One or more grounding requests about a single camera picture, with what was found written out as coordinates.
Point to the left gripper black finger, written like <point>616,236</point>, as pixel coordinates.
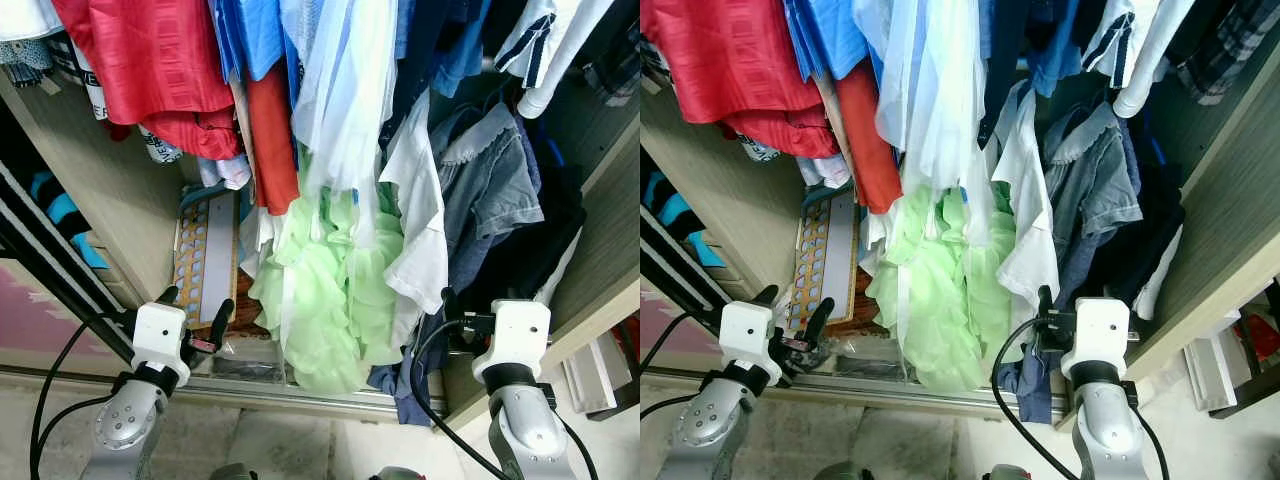
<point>221,320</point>
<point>169,296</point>
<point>819,320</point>
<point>768,296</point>

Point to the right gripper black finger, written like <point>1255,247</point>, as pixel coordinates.
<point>1046,305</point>
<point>451,306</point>

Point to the cream patterned rug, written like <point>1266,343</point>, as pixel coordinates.
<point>205,260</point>
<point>828,260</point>

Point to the dark blue jeans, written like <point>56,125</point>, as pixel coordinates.
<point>400,385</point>
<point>1025,385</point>

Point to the wooden wardrobe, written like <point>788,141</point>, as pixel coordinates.
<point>120,200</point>
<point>1240,190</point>

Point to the pink patterned sliding door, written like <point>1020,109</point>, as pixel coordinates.
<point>30,310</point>
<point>660,315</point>

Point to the light green ruffled dress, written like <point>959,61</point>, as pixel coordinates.
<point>935,300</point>
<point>330,300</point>

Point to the white plastic box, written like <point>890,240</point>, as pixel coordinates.
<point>1215,365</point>
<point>595,370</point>

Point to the grey robot left leg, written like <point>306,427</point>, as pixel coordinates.
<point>843,473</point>
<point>235,473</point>

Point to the blue black striped garment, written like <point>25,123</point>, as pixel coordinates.
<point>60,215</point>
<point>670,215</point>

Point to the orange-red garment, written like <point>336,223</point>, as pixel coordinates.
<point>868,140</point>
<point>272,140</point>

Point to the red object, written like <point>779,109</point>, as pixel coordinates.
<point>1262,335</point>

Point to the red jersey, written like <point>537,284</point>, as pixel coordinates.
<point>740,60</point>
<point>150,60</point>

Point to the pale blue sheer dress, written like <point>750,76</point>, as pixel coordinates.
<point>935,90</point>
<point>345,90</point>

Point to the navy garment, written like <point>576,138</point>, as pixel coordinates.
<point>425,60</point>
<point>1010,60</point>

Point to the blue shirt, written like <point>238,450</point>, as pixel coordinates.
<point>825,35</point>
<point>250,35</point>

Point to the dark plaid shirt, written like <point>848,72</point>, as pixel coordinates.
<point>610,70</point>
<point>1235,50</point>

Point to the white navy-striped shirt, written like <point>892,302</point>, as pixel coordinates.
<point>545,40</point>
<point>1140,40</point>

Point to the white printed garment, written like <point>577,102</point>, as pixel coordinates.
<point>30,40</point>

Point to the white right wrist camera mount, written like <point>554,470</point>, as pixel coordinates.
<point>515,335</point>
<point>1095,335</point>

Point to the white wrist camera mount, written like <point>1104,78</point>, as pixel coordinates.
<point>748,335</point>
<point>160,335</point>
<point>515,335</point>
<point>1095,335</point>

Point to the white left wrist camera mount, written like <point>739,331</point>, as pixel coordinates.
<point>748,335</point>
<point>160,335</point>

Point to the black sliding door frame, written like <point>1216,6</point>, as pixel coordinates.
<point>680,270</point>

